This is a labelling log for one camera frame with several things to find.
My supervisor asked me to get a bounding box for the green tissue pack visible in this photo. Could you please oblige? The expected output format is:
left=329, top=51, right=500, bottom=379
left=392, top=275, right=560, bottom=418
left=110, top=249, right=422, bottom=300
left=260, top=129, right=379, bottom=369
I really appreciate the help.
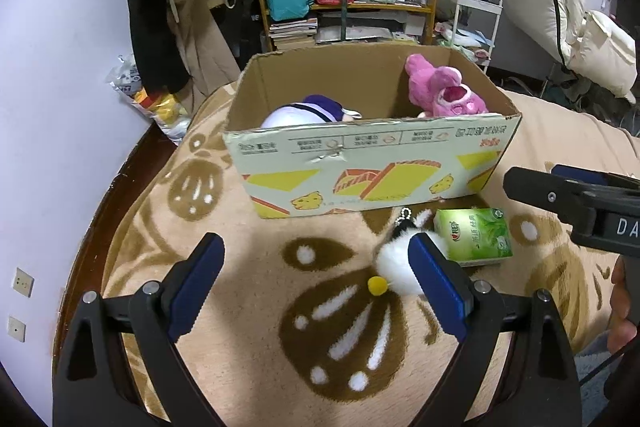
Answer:
left=434, top=208, right=513, bottom=267

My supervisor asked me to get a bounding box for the white fluffy pompom keychain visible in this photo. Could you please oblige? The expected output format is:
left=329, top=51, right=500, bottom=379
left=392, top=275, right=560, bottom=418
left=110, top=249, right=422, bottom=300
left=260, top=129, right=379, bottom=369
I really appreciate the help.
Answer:
left=368, top=208, right=448, bottom=297

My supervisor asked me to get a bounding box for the pink bear plush toy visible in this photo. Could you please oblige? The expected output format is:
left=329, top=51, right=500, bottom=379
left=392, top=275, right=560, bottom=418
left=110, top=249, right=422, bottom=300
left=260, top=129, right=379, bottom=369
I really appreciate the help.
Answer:
left=405, top=54, right=488, bottom=118

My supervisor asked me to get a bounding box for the purple white plush doll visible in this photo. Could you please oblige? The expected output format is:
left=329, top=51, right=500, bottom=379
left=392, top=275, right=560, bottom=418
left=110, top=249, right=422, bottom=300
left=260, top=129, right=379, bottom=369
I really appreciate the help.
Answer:
left=262, top=94, right=362, bottom=129

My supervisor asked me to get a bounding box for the person's right hand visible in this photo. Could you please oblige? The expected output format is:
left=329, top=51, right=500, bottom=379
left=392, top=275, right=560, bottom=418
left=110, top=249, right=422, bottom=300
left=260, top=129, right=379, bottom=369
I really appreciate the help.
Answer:
left=606, top=256, right=637, bottom=355

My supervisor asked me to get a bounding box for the plastic bag of snacks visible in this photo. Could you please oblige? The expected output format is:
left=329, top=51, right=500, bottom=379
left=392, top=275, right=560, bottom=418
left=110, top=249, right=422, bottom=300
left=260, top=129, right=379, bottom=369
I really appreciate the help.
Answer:
left=106, top=54, right=191, bottom=145

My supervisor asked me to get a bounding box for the open cardboard box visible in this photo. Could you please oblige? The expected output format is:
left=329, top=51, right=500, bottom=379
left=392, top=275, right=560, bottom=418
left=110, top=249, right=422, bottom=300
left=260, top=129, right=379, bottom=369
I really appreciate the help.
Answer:
left=222, top=43, right=521, bottom=219

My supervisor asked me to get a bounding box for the black hanging garment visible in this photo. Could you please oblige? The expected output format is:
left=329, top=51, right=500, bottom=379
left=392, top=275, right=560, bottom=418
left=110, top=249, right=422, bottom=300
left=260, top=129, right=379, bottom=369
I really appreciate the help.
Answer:
left=127, top=0, right=190, bottom=94

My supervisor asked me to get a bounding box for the stack of books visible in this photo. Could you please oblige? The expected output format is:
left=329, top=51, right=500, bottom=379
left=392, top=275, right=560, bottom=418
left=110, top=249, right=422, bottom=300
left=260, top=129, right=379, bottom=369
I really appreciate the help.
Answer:
left=268, top=17, right=318, bottom=51

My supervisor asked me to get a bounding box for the beige hanging coat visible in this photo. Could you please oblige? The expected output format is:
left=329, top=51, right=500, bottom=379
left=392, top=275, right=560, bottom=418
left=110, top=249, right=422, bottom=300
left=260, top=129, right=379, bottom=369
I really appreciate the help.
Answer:
left=167, top=0, right=240, bottom=115

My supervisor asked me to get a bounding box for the wall socket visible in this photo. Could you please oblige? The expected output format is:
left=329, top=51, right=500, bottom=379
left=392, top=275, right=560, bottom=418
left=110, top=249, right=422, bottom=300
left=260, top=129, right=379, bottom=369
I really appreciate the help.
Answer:
left=12, top=268, right=35, bottom=298
left=8, top=317, right=26, bottom=343

